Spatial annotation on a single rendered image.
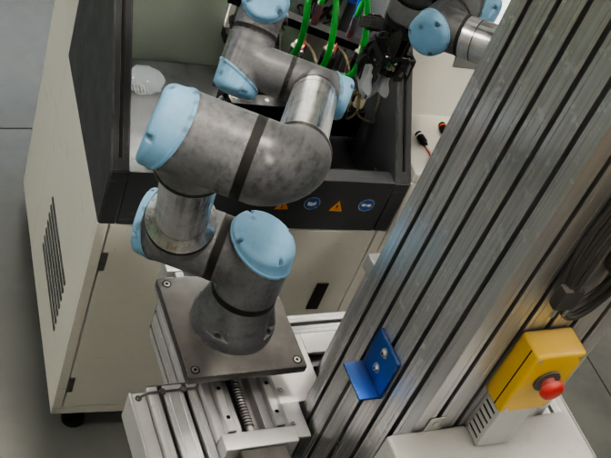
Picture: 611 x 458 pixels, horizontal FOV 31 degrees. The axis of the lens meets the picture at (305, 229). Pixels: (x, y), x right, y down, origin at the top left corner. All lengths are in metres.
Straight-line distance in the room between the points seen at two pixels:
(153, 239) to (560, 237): 0.67
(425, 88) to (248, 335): 1.00
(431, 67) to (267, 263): 1.02
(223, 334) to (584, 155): 0.81
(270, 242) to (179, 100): 0.46
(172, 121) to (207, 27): 1.40
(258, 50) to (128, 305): 1.02
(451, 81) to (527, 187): 1.32
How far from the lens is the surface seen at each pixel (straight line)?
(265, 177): 1.37
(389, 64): 2.11
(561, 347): 1.56
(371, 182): 2.47
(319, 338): 2.10
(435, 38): 1.88
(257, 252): 1.74
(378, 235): 2.62
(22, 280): 3.30
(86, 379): 2.83
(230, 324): 1.85
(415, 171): 2.51
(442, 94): 2.69
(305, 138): 1.41
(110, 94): 2.30
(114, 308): 2.61
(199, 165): 1.37
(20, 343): 3.15
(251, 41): 1.76
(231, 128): 1.37
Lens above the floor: 2.47
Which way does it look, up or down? 42 degrees down
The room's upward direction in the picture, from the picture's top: 23 degrees clockwise
